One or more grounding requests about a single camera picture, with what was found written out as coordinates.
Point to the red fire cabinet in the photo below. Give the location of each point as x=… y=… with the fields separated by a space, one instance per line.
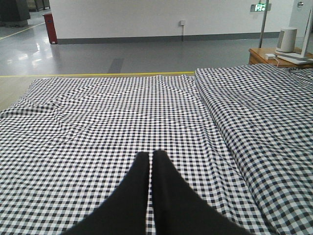
x=50 y=28

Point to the grey metal pole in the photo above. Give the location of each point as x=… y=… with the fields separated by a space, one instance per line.
x=263 y=24

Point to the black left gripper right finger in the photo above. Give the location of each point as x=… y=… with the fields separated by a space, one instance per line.
x=178 y=210

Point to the green exit sign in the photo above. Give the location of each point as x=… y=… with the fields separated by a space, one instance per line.
x=261 y=7

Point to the white charger adapter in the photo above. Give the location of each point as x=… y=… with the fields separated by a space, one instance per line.
x=269 y=56

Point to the black white checkered bedsheet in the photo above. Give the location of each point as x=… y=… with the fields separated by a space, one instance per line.
x=241 y=137

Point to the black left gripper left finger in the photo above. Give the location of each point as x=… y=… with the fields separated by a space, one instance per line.
x=124 y=211

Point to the white cylindrical speaker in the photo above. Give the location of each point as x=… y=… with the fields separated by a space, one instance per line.
x=286 y=40

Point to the white lamp base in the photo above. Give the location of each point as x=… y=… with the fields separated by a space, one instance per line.
x=300 y=56

